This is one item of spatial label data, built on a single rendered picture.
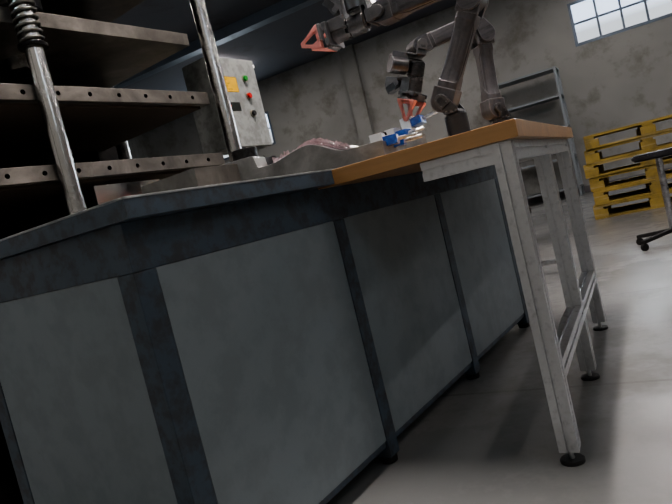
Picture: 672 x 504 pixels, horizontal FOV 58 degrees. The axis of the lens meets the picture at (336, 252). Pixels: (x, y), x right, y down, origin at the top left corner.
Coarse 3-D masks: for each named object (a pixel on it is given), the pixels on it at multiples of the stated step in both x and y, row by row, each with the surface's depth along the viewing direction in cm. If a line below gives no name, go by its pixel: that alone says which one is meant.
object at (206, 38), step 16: (192, 0) 240; (208, 16) 242; (208, 32) 241; (208, 48) 241; (208, 64) 242; (224, 80) 244; (224, 96) 242; (224, 112) 242; (224, 128) 243; (128, 144) 284; (240, 144) 246
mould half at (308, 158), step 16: (368, 144) 166; (384, 144) 168; (240, 160) 177; (256, 160) 178; (288, 160) 173; (304, 160) 172; (320, 160) 171; (336, 160) 169; (352, 160) 168; (240, 176) 178; (256, 176) 177; (272, 176) 175
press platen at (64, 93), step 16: (0, 96) 175; (16, 96) 179; (32, 96) 183; (64, 96) 192; (80, 96) 197; (96, 96) 202; (112, 96) 207; (128, 96) 212; (144, 96) 220; (160, 96) 224; (176, 96) 231; (192, 96) 238
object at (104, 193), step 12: (144, 180) 211; (156, 180) 215; (84, 192) 197; (96, 192) 195; (108, 192) 198; (120, 192) 202; (132, 192) 206; (48, 204) 210; (60, 204) 206; (96, 204) 195; (24, 216) 220; (36, 216) 215; (48, 216) 211; (60, 216) 207; (24, 228) 221
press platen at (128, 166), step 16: (112, 160) 203; (128, 160) 208; (144, 160) 214; (160, 160) 219; (176, 160) 226; (192, 160) 232; (208, 160) 240; (0, 176) 172; (16, 176) 175; (32, 176) 179; (48, 176) 183; (80, 176) 192; (96, 176) 197; (112, 176) 205
